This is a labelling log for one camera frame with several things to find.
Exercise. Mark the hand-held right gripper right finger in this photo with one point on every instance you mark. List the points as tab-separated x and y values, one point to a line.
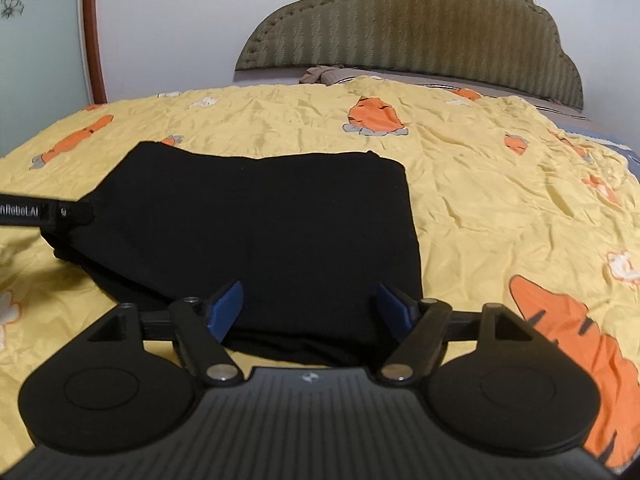
395	312

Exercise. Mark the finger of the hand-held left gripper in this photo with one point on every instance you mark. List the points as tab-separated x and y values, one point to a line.
67	214

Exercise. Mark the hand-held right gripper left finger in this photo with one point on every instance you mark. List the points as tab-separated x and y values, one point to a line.
227	310

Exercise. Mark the black pants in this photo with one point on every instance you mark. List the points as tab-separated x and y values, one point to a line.
275	220

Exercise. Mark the yellow carrot print blanket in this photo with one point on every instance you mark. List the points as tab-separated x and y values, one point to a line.
475	185

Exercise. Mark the floral frosted glass door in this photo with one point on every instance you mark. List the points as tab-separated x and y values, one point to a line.
40	60

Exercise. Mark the brown crumpled cloth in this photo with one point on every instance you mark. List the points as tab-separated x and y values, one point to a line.
320	75

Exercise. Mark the blue bed sheet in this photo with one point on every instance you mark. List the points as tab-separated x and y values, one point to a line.
615	140

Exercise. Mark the olive padded headboard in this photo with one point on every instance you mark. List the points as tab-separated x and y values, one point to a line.
425	25

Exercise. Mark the red-brown wooden door frame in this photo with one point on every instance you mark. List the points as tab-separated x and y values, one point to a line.
92	35

